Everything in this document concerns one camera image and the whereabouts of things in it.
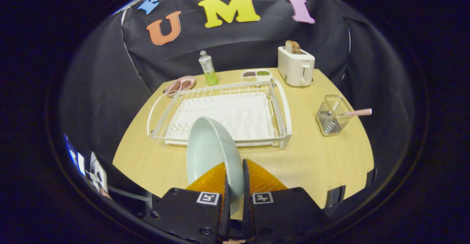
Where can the clear bottle with green liquid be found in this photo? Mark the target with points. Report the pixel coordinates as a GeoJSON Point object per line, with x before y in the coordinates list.
{"type": "Point", "coordinates": [208, 69]}

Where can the brown bread slice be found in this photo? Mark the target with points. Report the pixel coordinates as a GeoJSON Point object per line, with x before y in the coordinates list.
{"type": "Point", "coordinates": [292, 46]}

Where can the white printed board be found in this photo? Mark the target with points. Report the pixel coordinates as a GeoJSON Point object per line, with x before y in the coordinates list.
{"type": "Point", "coordinates": [98, 174]}

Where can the black backdrop cloth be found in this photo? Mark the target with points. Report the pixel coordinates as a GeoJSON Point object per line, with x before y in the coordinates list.
{"type": "Point", "coordinates": [249, 42]}

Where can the small pink plate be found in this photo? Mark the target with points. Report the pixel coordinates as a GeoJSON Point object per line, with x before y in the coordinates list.
{"type": "Point", "coordinates": [167, 90]}

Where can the white drip tray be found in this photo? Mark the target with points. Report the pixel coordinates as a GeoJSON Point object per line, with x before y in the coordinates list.
{"type": "Point", "coordinates": [242, 115]}

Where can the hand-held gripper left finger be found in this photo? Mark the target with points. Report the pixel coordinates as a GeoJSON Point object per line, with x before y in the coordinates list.
{"type": "Point", "coordinates": [225, 218]}

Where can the white toaster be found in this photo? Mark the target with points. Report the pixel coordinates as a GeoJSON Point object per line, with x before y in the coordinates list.
{"type": "Point", "coordinates": [293, 69]}

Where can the reddish brown food piece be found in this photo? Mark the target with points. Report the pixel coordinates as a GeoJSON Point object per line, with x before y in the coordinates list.
{"type": "Point", "coordinates": [175, 86]}
{"type": "Point", "coordinates": [186, 84]}

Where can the pale green plate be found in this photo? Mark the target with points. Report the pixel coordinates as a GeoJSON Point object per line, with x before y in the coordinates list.
{"type": "Point", "coordinates": [211, 152]}

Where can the black table leg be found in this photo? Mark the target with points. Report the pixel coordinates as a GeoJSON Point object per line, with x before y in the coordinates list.
{"type": "Point", "coordinates": [371, 177]}
{"type": "Point", "coordinates": [336, 196]}

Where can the white divided seed container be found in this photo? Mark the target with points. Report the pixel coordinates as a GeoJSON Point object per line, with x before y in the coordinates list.
{"type": "Point", "coordinates": [267, 78]}

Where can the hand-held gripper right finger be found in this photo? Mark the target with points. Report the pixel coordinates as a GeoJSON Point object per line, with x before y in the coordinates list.
{"type": "Point", "coordinates": [246, 218]}

